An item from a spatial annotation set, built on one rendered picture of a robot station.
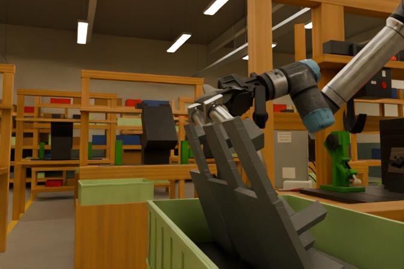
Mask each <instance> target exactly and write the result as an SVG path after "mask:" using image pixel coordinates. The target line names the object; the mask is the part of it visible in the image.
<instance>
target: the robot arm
mask: <svg viewBox="0 0 404 269"><path fill-rule="evenodd" d="M403 47H404V0H401V2H400V4H399V5H398V7H397V8H396V9H395V11H394V12H393V13H392V15H391V16H390V17H389V18H388V19H387V24H386V26H385V27H384V28H383V29H382V30H381V31H380V32H379V33H378V34H377V35H376V36H375V37H374V38H373V39H372V40H371V41H370V42H369V43H368V44H367V45H366V46H365V47H364V48H363V49H362V50H361V51H360V52H359V53H358V54H357V55H356V56H355V57H354V58H353V59H352V60H351V61H350V62H349V63H348V64H347V65H346V66H345V67H344V68H343V69H342V70H341V71H340V72H339V73H338V74H337V75H336V76H335V77H334V78H333V79H332V80H331V81H330V82H329V83H328V84H327V85H326V86H325V87H324V88H323V89H322V90H321V91H320V90H319V88H318V86H317V83H318V82H319V81H320V78H321V73H320V71H319V70H320V68H319V66H318V65H317V63H316V62H314V61H313V60H311V59H305V60H302V61H295V62H293V63H291V64H288V65H285V66H283V67H280V68H276V69H274V70H271V71H267V72H265V73H262V74H260V75H258V74H257V73H255V72H253V73H250V77H249V78H246V79H243V80H242V79H241V78H240V77H239V76H238V75H237V74H236V73H233V74H230V75H228V76H224V77H221V78H219V79H218V89H215V88H213V87H212V86H210V85H207V84H205V85H203V86H202V87H203V91H204V94H203V95H201V96H199V97H198V98H196V99H195V100H194V103H198V104H203V103H204V102H205V101H207V100H209V99H211V98H213V97H215V96H217V95H219V94H221V95H222V96H223V97H222V104H223V105H225V107H226V108H227V109H228V113H229V114H230V115H231V116H232V117H236V116H242V114H244V113H246V112H247V111H248V110H249V109H250V107H252V106H253V98H254V113H253V115H252V118H253V120H254V122H255V124H256V125H257V126H258V127H259V128H262V129H264V128H265V125H266V121H267V120H268V113H267V111H266V101H269V100H275V99H277V98H280V97H282V96H285V95H288V94H289V95H290V97H291V99H292V102H293V104H294V105H295V108H296V110H297V111H298V113H299V116H300V117H301V119H302V123H303V125H304V126H305V127H306V129H307V130H308V132H309V133H316V132H319V131H321V130H323V129H325V128H327V127H329V126H331V125H333V124H334V123H335V119H334V116H333V115H334V114H335V113H336V112H337V111H338V110H339V109H340V108H341V107H342V106H343V105H344V104H345V103H346V102H347V101H348V100H349V99H350V98H351V97H352V96H353V95H355V94H356V93H357V92H358V91H359V90H360V89H361V88H362V87H363V86H364V85H365V84H366V83H367V82H368V81H369V80H370V79H371V78H372V77H373V76H374V75H375V74H376V73H377V72H378V71H379V70H380V69H381V68H382V67H383V66H384V65H385V64H386V63H387V62H388V61H389V60H391V59H392V58H393V57H394V56H395V55H396V54H397V53H398V52H399V51H400V50H401V49H402V48H403ZM226 77H227V78H226Z"/></svg>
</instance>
